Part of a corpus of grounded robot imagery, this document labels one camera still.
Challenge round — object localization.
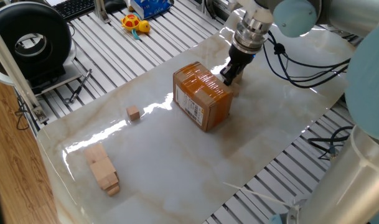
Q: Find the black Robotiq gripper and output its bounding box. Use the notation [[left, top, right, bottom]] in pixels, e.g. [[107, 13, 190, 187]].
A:
[[220, 43, 256, 86]]

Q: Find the cardboard box with orange tape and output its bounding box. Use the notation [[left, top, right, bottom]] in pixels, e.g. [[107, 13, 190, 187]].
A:
[[172, 61, 235, 133]]

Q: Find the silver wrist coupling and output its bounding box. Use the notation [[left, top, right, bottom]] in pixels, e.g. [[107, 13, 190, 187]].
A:
[[232, 17, 274, 54]]

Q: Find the marble pattern mat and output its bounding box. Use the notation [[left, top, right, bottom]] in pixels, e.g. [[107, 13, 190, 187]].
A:
[[35, 7, 357, 224]]

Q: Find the blue carton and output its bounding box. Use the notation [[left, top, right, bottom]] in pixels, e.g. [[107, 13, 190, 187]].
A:
[[126, 0, 175, 20]]

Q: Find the yellow toy turtle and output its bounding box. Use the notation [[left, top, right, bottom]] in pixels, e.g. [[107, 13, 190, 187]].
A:
[[120, 14, 151, 40]]

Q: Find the white zip tie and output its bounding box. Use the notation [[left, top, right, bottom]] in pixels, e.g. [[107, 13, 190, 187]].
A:
[[223, 182, 302, 215]]

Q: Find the short aluminium profile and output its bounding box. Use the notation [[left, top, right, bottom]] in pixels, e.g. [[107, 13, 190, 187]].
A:
[[93, 0, 111, 24]]

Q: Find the black silver pen tool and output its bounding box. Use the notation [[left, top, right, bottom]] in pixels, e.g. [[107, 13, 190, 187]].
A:
[[63, 68, 93, 105]]

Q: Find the large wooden block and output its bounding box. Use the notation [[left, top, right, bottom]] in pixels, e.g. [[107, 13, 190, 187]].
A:
[[83, 142, 109, 166], [89, 157, 118, 184]]

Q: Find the small wooden block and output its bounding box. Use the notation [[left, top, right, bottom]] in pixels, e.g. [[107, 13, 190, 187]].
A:
[[106, 183, 121, 197], [98, 172, 119, 190]]

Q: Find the black keyboard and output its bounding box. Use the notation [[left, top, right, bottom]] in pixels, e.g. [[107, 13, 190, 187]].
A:
[[52, 0, 96, 22]]

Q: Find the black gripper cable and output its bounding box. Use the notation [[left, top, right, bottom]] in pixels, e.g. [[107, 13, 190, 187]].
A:
[[262, 29, 352, 90]]

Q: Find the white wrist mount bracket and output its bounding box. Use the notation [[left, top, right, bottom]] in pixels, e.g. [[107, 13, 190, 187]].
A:
[[235, 0, 274, 23]]

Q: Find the black cable with metal plug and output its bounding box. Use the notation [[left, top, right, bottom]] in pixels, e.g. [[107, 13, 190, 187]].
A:
[[307, 125, 355, 162]]

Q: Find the grey device base plate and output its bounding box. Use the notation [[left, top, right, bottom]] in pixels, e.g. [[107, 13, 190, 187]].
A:
[[29, 62, 83, 96]]

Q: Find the black ring shaped device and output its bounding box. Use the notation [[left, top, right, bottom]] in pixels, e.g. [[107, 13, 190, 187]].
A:
[[0, 1, 77, 87]]

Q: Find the thin black cable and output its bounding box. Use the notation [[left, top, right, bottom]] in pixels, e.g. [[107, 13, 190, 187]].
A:
[[14, 94, 31, 131]]

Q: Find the aluminium frame post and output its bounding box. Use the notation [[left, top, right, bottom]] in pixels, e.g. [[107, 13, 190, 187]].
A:
[[0, 18, 50, 124]]

